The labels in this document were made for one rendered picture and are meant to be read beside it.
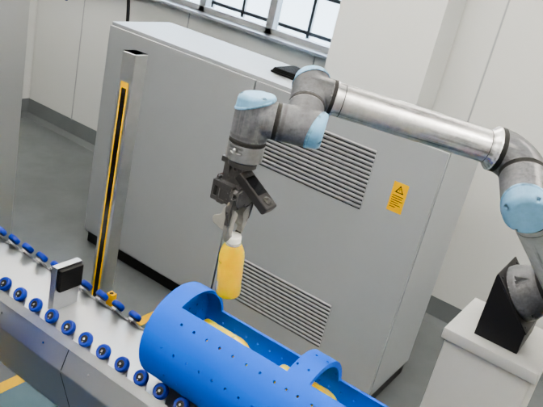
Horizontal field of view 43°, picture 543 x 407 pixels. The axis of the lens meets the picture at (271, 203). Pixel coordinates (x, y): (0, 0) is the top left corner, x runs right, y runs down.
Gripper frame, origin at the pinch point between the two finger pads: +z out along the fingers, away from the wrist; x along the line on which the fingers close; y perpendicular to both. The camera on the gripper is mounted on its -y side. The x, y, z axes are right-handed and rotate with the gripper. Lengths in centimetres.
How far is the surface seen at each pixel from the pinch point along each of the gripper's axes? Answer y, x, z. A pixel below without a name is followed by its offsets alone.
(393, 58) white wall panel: 78, -255, -12
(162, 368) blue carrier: 4.5, 12.9, 37.8
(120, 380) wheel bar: 20, 11, 53
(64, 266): 57, 1, 37
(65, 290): 56, 2, 45
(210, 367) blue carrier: -9.0, 11.8, 29.9
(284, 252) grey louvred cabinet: 67, -157, 85
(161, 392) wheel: 6.0, 9.7, 48.2
